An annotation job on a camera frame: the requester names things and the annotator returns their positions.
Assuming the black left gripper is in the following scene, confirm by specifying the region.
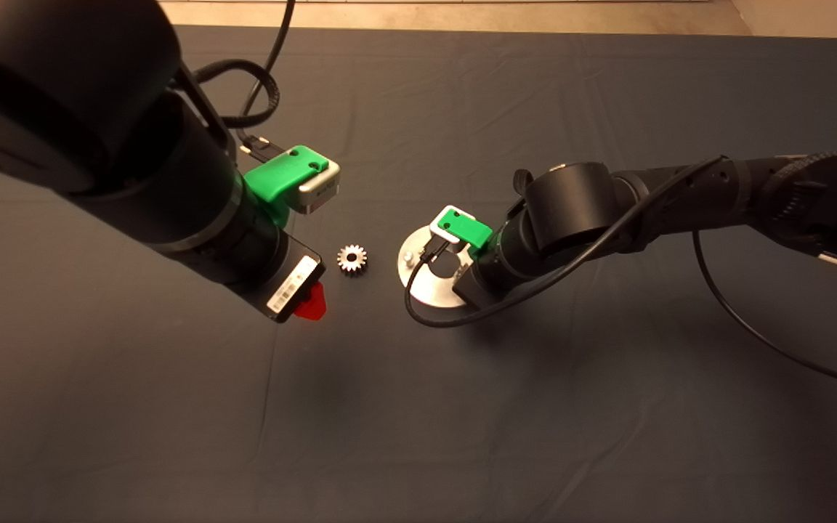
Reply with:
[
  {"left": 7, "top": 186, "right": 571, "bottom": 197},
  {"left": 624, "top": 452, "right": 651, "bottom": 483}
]
[{"left": 226, "top": 232, "right": 327, "bottom": 325}]

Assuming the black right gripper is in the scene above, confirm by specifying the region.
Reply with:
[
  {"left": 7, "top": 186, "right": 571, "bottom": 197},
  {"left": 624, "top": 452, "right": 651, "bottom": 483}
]
[{"left": 452, "top": 246, "right": 519, "bottom": 312}]

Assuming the small steel planetary gear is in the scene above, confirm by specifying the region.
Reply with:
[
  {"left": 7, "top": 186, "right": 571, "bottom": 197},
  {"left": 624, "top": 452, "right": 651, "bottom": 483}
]
[{"left": 336, "top": 244, "right": 368, "bottom": 277}]

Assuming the round metal carrier plate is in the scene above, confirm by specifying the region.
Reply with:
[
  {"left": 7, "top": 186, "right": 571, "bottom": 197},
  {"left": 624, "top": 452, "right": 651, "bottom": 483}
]
[{"left": 397, "top": 227, "right": 474, "bottom": 309}]

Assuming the dark grey table cloth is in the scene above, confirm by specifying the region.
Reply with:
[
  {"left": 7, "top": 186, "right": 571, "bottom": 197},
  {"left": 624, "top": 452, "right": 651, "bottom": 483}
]
[{"left": 0, "top": 27, "right": 837, "bottom": 523}]

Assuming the green right camera mount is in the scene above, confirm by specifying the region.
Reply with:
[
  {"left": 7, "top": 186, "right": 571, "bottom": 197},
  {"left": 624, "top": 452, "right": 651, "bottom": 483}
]
[{"left": 439, "top": 207, "right": 496, "bottom": 256}]

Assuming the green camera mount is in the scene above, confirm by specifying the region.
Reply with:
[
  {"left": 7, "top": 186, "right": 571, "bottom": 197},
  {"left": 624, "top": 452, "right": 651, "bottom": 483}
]
[
  {"left": 244, "top": 145, "right": 331, "bottom": 219},
  {"left": 439, "top": 207, "right": 496, "bottom": 256}
]

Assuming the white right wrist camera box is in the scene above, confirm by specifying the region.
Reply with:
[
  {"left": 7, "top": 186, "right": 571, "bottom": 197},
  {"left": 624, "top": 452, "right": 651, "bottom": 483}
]
[{"left": 429, "top": 206, "right": 463, "bottom": 248}]

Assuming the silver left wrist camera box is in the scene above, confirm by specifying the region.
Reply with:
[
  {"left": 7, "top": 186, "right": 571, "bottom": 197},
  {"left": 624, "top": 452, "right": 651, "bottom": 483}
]
[{"left": 289, "top": 161, "right": 341, "bottom": 216}]

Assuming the green left camera mount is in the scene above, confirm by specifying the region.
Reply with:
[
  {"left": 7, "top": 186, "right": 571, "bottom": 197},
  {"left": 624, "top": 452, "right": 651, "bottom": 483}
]
[{"left": 244, "top": 145, "right": 331, "bottom": 219}]

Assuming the black ribbed cable loop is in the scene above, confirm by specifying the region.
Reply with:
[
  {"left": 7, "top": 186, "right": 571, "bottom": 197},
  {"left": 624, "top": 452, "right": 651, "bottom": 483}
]
[{"left": 192, "top": 60, "right": 278, "bottom": 162}]

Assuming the thin black cable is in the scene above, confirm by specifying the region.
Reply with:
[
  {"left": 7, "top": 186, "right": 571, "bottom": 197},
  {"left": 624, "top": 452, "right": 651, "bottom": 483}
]
[{"left": 240, "top": 0, "right": 296, "bottom": 121}]

